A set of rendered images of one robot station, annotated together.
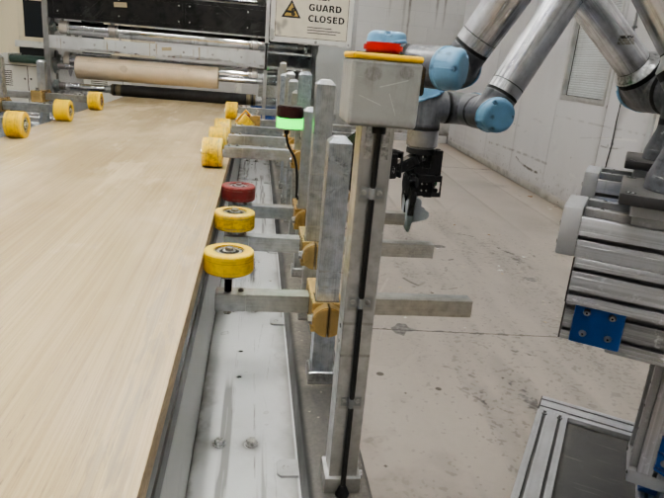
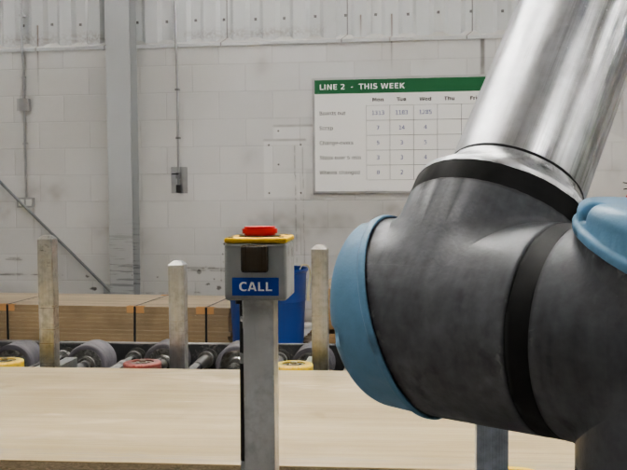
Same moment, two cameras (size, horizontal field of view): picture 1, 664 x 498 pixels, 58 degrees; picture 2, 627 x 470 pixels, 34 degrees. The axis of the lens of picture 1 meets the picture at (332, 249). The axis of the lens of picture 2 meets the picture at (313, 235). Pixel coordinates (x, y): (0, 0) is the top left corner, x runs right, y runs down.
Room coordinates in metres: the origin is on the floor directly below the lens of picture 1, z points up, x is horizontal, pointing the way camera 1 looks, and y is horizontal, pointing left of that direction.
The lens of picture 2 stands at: (0.99, -1.15, 1.28)
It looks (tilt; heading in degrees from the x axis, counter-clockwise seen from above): 3 degrees down; 104
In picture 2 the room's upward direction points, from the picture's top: straight up
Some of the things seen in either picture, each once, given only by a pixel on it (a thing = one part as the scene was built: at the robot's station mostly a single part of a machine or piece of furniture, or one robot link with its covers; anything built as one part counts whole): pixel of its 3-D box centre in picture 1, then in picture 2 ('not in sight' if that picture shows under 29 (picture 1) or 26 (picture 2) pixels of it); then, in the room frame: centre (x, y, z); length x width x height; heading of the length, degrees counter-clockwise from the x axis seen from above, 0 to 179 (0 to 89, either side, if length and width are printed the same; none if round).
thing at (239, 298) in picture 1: (345, 303); not in sight; (0.95, -0.03, 0.82); 0.44 x 0.03 x 0.04; 98
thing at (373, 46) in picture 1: (382, 51); (259, 233); (0.64, -0.03, 1.22); 0.04 x 0.04 x 0.02
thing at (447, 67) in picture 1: (437, 67); not in sight; (1.16, -0.16, 1.21); 0.11 x 0.11 x 0.08; 61
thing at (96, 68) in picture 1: (185, 75); not in sight; (3.65, 0.95, 1.05); 1.43 x 0.12 x 0.12; 98
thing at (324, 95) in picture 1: (316, 206); not in sight; (1.15, 0.04, 0.93); 0.04 x 0.04 x 0.48; 8
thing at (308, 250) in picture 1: (311, 247); not in sight; (1.17, 0.04, 0.84); 0.14 x 0.06 x 0.05; 8
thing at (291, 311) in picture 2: not in sight; (270, 317); (-0.99, 5.46, 0.36); 0.59 x 0.57 x 0.73; 95
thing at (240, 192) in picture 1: (237, 206); not in sight; (1.41, 0.24, 0.85); 0.08 x 0.08 x 0.11
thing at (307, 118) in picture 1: (304, 209); not in sight; (1.40, 0.07, 0.86); 0.04 x 0.04 x 0.48; 8
